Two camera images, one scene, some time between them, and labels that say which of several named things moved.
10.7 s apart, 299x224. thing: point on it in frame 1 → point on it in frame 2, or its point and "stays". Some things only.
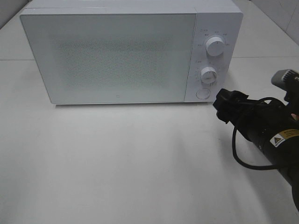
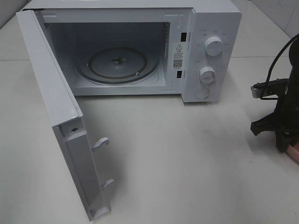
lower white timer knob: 209,75 stays
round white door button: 202,94 stays
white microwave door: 87,58 → 64,112
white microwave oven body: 132,52 stays
